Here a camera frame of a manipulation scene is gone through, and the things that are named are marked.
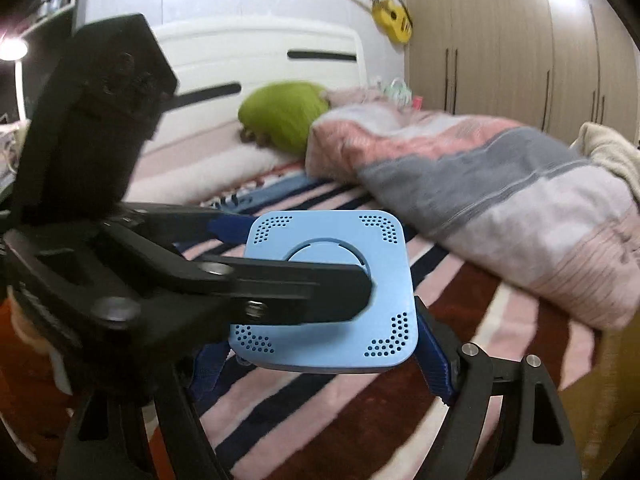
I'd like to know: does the wooden wardrobe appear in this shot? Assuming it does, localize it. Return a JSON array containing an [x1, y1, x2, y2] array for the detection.
[[404, 0, 640, 146]]

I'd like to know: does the blue square perforated device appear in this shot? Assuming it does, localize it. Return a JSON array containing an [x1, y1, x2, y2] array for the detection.
[[228, 210, 418, 375]]

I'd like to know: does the lit desk lamp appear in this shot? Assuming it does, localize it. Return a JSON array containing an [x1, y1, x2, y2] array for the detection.
[[0, 35, 29, 121]]

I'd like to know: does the long white pillow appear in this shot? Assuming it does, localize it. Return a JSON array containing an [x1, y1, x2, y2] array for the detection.
[[122, 130, 301, 206]]

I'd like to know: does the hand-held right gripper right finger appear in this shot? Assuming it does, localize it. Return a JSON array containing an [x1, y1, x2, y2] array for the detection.
[[182, 255, 374, 327]]

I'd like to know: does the dark wall shelf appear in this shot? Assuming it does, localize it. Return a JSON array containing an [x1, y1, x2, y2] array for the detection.
[[20, 0, 83, 36]]

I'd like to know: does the pale green bag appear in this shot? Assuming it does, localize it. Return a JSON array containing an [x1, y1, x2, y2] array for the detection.
[[382, 77, 412, 101]]

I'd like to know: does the pink grey striped quilt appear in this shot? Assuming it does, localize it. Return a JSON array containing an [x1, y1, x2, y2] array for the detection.
[[305, 87, 640, 331]]

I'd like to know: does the brown cardboard box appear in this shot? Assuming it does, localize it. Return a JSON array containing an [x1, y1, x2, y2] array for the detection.
[[567, 330, 640, 480]]

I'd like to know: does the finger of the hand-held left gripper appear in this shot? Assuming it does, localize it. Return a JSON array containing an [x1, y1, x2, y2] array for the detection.
[[59, 345, 232, 480], [412, 297, 583, 480]]

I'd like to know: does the striped plush blanket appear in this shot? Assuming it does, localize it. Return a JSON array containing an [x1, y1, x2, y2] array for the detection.
[[125, 170, 606, 480]]

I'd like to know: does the yellow guitar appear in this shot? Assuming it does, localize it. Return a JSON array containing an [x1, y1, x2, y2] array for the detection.
[[325, 0, 414, 45]]

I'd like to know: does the green plush pillow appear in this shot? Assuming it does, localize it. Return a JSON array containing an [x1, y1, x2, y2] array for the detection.
[[237, 81, 331, 155]]

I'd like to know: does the beige fleece blanket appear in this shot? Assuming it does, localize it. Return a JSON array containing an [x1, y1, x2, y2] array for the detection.
[[570, 122, 640, 206]]

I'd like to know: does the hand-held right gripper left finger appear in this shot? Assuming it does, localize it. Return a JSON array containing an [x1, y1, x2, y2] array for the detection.
[[125, 204, 252, 249]]

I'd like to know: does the white bed headboard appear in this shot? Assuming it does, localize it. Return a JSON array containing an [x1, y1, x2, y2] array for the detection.
[[82, 20, 368, 171]]

